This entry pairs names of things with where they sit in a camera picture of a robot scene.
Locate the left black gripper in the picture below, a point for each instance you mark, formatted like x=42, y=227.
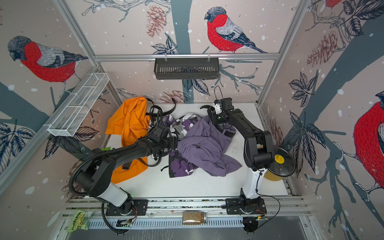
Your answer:
x=174, y=142

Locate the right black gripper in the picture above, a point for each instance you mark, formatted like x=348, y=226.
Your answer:
x=214, y=118

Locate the purple camouflage trousers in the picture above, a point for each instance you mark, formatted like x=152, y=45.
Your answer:
x=179, y=166

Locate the orange trousers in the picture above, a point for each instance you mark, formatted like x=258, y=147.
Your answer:
x=131, y=123

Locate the plain purple garment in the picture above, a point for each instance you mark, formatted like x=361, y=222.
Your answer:
x=205, y=147

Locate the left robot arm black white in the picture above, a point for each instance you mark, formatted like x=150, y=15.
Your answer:
x=93, y=177

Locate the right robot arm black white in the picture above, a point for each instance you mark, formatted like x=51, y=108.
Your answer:
x=258, y=150

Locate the black perforated metal shelf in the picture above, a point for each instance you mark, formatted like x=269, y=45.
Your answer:
x=187, y=69

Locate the yellow object beside spool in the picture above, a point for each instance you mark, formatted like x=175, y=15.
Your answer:
x=272, y=177

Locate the black spool yellow hub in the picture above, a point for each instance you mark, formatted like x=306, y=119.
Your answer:
x=283, y=164

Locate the jar of grains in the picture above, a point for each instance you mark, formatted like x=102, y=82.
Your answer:
x=194, y=218

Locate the green snack bag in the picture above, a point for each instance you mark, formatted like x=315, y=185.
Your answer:
x=80, y=221

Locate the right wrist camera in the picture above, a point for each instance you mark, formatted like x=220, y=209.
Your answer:
x=217, y=107

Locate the horizontal aluminium frame bar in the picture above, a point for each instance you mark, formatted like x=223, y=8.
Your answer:
x=148, y=58

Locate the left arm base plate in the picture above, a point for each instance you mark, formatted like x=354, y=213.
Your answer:
x=136, y=207

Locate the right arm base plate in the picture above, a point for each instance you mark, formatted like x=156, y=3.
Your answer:
x=247, y=207

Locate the white wire mesh basket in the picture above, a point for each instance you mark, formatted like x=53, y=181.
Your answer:
x=80, y=103

